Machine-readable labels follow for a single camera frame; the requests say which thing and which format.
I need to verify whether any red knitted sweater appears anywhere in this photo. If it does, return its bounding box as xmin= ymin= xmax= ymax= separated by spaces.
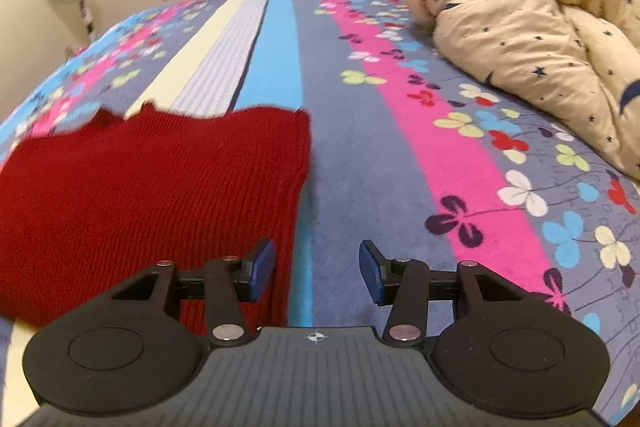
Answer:
xmin=1 ymin=105 xmax=311 ymax=327

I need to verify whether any colourful floral bed sheet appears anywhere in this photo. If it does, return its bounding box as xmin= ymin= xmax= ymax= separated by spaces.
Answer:
xmin=1 ymin=0 xmax=639 ymax=425

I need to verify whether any cream star-patterned duvet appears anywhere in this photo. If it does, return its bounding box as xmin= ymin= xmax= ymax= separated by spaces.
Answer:
xmin=405 ymin=0 xmax=639 ymax=177

